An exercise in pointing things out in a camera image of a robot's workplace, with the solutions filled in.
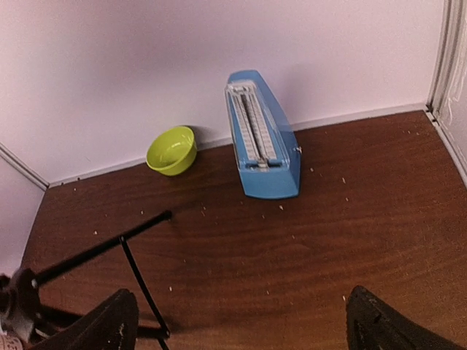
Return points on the left aluminium corner post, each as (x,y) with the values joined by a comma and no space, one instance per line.
(23,169)

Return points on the black music stand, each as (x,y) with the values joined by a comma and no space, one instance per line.
(36,305)

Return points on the aluminium corner post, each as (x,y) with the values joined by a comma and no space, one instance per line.
(447,98)
(23,169)

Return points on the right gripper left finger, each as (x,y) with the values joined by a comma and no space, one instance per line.
(112,324)

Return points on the blue metronome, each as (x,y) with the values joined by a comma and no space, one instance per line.
(268,157)

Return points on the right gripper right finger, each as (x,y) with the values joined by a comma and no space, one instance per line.
(373,324)

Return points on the right aluminium corner post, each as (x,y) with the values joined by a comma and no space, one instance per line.
(447,98)

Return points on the green bowl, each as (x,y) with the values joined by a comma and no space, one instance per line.
(173,152)

